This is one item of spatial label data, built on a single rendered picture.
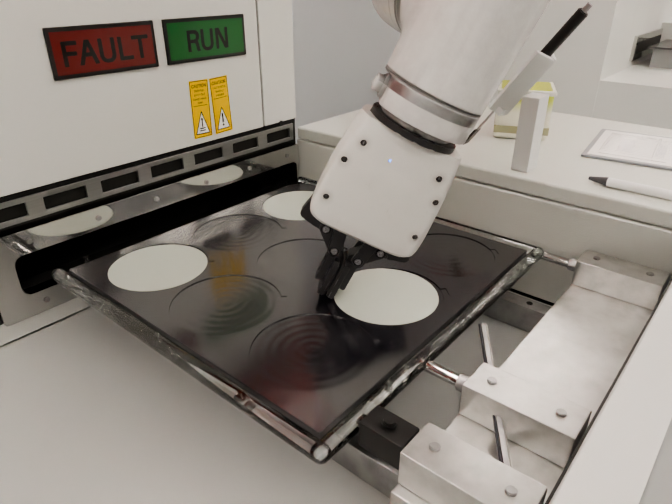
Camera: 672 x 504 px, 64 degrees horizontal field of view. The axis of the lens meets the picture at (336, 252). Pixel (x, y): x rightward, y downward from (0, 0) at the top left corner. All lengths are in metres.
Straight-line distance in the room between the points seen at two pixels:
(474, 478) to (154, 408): 0.30
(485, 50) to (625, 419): 0.25
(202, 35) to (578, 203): 0.47
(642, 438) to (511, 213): 0.38
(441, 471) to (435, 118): 0.24
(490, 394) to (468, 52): 0.24
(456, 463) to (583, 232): 0.36
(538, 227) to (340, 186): 0.29
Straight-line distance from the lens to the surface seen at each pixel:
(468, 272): 0.56
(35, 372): 0.62
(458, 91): 0.41
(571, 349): 0.52
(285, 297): 0.51
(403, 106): 0.41
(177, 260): 0.59
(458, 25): 0.40
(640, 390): 0.36
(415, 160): 0.43
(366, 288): 0.52
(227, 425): 0.50
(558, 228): 0.65
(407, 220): 0.45
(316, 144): 0.81
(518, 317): 0.63
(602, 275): 0.60
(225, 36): 0.72
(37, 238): 0.63
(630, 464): 0.31
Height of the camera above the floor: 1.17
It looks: 28 degrees down
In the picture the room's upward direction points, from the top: straight up
